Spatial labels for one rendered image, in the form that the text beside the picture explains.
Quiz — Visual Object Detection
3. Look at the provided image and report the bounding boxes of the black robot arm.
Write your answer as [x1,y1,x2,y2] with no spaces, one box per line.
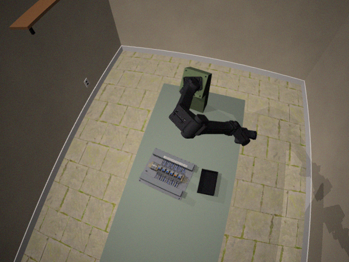
[169,76,257,146]

